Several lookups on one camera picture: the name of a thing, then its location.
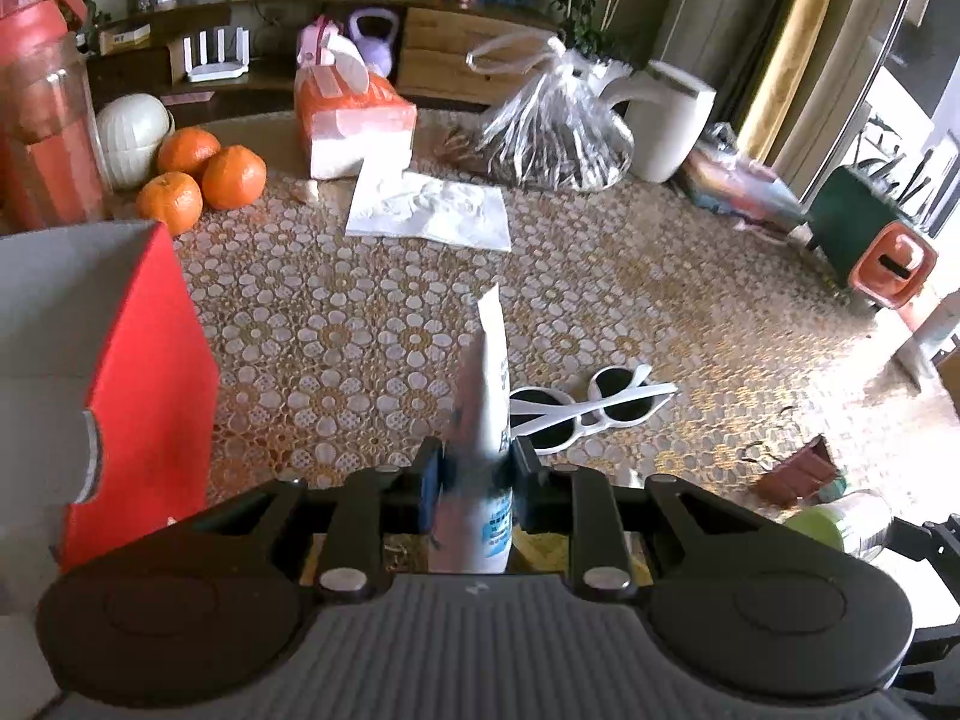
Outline white router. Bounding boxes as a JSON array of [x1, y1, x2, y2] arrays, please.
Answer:
[[184, 26, 251, 83]]

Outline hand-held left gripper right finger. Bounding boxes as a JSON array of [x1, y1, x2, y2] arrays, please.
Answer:
[[511, 436, 758, 601]]

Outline white sunglasses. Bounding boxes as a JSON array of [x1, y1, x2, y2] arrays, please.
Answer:
[[508, 364, 678, 455]]

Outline white ribbed bowl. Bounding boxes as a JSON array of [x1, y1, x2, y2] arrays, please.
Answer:
[[96, 93, 175, 191]]

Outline orange tissue pack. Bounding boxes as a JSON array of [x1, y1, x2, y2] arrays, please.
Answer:
[[294, 37, 418, 181]]

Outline colourful packets stack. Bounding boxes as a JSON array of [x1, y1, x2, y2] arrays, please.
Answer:
[[679, 124, 811, 233]]

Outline red cardboard shoebox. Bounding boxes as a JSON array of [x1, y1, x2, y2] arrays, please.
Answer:
[[0, 221, 220, 616]]

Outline small cardboard box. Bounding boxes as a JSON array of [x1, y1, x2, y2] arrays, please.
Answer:
[[97, 24, 152, 56]]

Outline brown binder clip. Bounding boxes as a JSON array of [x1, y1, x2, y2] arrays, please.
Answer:
[[754, 435, 841, 507]]

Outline yellow curtain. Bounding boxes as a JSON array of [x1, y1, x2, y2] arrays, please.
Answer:
[[739, 0, 852, 158]]

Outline white jug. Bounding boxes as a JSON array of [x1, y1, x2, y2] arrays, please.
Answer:
[[600, 60, 717, 183]]

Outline orange fruit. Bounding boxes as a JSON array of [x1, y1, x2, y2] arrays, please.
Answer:
[[157, 127, 222, 178], [136, 172, 204, 237], [201, 145, 268, 211]]

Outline white squeeze tube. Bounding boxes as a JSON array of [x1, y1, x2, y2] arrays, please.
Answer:
[[427, 283, 518, 577]]

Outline clear plastic bag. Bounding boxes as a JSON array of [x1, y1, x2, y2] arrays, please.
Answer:
[[465, 31, 635, 192]]

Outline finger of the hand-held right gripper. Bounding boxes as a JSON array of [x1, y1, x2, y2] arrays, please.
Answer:
[[891, 514, 960, 605]]

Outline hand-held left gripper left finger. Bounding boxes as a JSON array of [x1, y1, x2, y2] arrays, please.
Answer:
[[196, 438, 445, 601]]

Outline purple kettlebell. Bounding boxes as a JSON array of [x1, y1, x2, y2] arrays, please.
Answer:
[[347, 9, 398, 77]]

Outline green and white bottle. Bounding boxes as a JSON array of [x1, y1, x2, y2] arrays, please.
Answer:
[[784, 490, 893, 560]]

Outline white paper napkin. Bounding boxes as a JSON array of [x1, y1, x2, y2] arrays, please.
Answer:
[[345, 161, 513, 253]]

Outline wooden cabinet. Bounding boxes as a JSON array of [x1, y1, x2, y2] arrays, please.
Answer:
[[86, 0, 565, 115]]

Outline green and orange stool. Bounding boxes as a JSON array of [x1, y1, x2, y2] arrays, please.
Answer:
[[806, 165, 938, 312]]

